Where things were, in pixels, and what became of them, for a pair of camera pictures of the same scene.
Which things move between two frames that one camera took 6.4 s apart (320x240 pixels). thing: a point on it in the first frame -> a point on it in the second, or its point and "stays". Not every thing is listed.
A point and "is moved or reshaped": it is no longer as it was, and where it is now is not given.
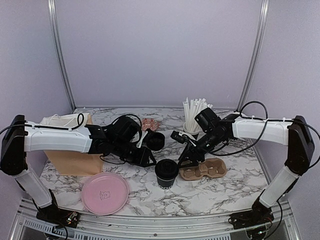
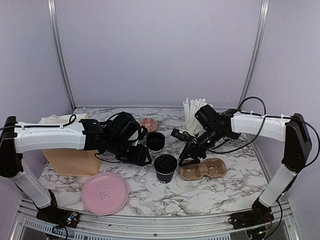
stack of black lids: (155, 141) stays
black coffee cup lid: (166, 169) is moved or reshaped
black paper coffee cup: (165, 184) -> (164, 179)
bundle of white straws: (192, 108) stays
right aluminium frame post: (262, 20) stays
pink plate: (104, 193) stays
